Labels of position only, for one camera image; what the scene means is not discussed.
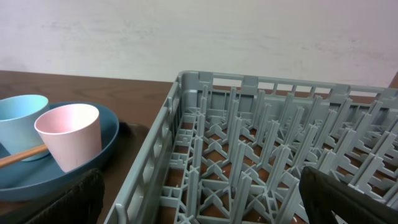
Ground pink cup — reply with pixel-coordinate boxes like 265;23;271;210
34;103;102;172

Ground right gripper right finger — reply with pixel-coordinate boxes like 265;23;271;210
299;166;397;224

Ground right wooden chopstick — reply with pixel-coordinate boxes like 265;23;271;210
0;144;47;168

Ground grey dishwasher rack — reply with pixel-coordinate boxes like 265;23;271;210
106;71;397;223

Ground light blue cup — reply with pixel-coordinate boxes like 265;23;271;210
1;95;50;155

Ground dark blue plate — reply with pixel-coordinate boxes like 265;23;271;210
1;103;120;202

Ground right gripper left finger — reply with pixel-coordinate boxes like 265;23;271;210
26;169;105;224

